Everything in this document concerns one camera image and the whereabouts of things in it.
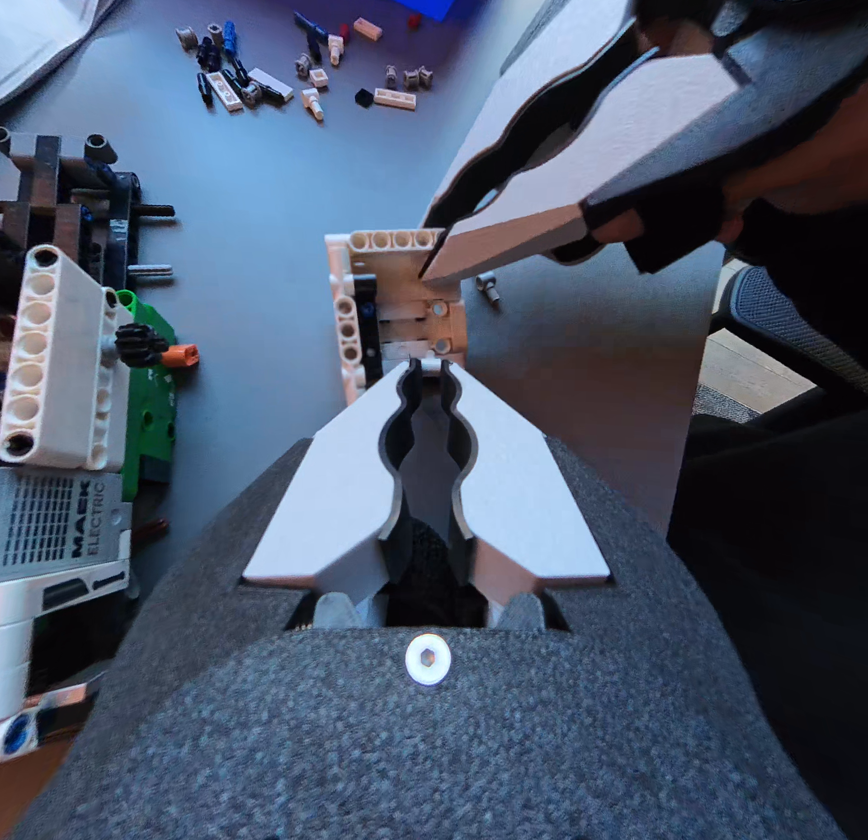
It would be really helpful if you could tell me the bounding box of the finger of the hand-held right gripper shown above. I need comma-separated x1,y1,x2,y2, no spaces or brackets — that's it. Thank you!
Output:
422,0,642,231
419,50,743,290

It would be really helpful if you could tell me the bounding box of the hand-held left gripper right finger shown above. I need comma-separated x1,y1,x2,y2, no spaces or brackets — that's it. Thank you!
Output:
439,360,613,613

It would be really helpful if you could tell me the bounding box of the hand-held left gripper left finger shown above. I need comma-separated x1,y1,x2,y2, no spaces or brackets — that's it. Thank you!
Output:
243,357,416,628

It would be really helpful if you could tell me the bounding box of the white lego panel assembly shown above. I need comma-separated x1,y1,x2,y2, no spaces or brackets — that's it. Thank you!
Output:
325,228,470,407

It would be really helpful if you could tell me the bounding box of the pile of small lego parts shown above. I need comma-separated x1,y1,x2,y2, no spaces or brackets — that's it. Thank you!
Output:
174,13,436,123

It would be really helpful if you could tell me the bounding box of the white green lego truck model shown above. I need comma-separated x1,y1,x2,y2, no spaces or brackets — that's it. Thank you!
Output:
0,128,201,763

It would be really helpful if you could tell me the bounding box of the person's right hand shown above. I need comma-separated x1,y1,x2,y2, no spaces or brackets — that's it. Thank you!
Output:
595,84,868,245

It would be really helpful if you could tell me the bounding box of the black mesh office chair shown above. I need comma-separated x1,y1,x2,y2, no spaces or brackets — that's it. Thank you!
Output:
708,264,868,420

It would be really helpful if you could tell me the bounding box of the open instruction booklet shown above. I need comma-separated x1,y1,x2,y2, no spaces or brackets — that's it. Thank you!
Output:
0,0,137,105

